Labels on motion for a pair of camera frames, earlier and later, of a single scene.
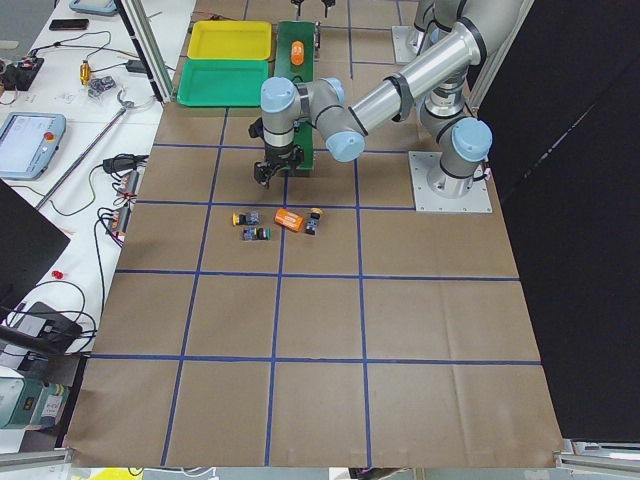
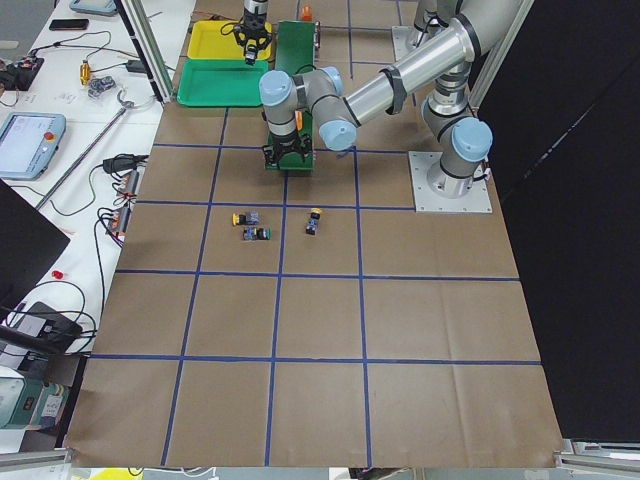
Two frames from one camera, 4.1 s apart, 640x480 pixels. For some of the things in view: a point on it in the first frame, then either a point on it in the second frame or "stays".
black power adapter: [47, 322] stays
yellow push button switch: [315, 214] stays
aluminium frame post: [150, 47] stays
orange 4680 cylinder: [297, 56] → [307, 13]
